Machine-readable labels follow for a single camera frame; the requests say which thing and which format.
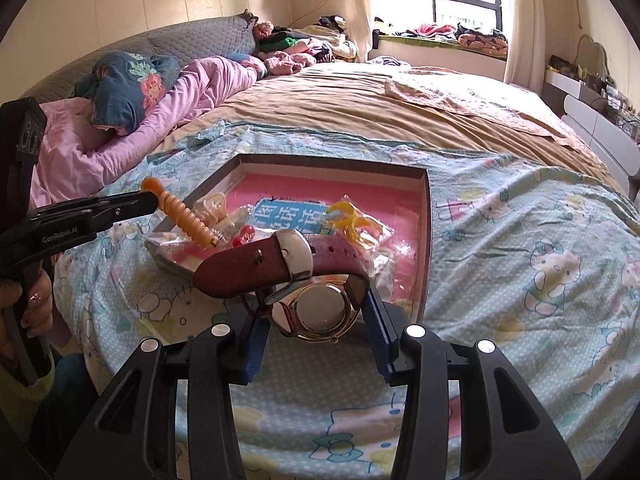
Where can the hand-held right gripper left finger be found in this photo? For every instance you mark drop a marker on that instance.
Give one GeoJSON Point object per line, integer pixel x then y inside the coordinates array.
{"type": "Point", "coordinates": [252, 355]}

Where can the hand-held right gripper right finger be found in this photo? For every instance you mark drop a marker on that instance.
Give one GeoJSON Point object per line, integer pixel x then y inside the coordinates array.
{"type": "Point", "coordinates": [382, 345]}

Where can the cream claw hair clip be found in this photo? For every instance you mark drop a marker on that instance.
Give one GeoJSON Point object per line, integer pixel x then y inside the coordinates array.
{"type": "Point", "coordinates": [212, 210]}

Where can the dark grey cardboard box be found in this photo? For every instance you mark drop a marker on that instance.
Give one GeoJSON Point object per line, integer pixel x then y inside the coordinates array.
{"type": "Point", "coordinates": [320, 165]}

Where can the bagged yellow hair clip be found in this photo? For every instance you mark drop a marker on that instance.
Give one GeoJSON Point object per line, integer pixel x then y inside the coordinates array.
{"type": "Point", "coordinates": [350, 217]}

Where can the cloud shaped mirror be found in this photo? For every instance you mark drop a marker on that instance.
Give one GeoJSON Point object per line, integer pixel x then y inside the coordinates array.
{"type": "Point", "coordinates": [592, 57]}

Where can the blue floral pillow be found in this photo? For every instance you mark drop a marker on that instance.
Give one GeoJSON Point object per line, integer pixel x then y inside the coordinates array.
{"type": "Point", "coordinates": [125, 90]}

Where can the person's yellow-green top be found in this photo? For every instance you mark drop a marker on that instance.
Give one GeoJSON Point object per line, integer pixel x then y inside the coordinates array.
{"type": "Point", "coordinates": [14, 392]}

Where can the pile of clothes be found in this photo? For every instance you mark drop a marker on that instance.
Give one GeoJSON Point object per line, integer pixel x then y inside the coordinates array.
{"type": "Point", "coordinates": [295, 50]}

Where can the cream curtain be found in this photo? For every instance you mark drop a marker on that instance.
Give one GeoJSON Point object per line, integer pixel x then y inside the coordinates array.
{"type": "Point", "coordinates": [360, 10]}

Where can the bagged red cherry earrings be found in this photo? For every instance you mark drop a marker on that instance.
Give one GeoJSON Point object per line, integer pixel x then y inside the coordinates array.
{"type": "Point", "coordinates": [245, 234]}

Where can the cartoon cat printed blanket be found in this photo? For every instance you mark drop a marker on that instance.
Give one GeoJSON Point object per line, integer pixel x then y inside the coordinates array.
{"type": "Point", "coordinates": [500, 210]}

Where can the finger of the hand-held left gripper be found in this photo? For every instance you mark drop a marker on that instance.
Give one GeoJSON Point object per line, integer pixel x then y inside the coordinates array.
{"type": "Point", "coordinates": [125, 202]}
{"type": "Point", "coordinates": [135, 215]}

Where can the cream folded cloth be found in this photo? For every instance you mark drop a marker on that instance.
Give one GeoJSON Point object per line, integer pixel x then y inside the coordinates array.
{"type": "Point", "coordinates": [425, 92]}

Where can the person's left hand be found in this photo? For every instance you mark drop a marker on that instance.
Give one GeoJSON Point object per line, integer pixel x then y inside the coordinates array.
{"type": "Point", "coordinates": [37, 305]}

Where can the pink quilt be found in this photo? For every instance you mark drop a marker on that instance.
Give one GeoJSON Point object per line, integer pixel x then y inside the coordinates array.
{"type": "Point", "coordinates": [200, 90]}

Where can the grey quilted headboard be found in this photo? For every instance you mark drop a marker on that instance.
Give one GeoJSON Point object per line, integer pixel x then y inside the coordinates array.
{"type": "Point", "coordinates": [200, 35]}

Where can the white dresser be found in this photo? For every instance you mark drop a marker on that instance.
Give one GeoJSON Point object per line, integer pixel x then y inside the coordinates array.
{"type": "Point", "coordinates": [580, 110]}

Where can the clothes on window seat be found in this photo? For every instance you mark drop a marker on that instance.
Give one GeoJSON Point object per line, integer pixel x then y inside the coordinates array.
{"type": "Point", "coordinates": [475, 40]}

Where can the person's blue jeans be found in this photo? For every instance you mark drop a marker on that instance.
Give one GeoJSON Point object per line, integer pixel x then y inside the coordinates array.
{"type": "Point", "coordinates": [70, 390]}

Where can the cosmetics on dresser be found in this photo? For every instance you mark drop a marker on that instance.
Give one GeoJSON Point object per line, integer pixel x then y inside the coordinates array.
{"type": "Point", "coordinates": [615, 100]}

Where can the tan bedsheet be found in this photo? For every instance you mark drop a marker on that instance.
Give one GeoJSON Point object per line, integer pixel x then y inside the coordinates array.
{"type": "Point", "coordinates": [375, 110]}

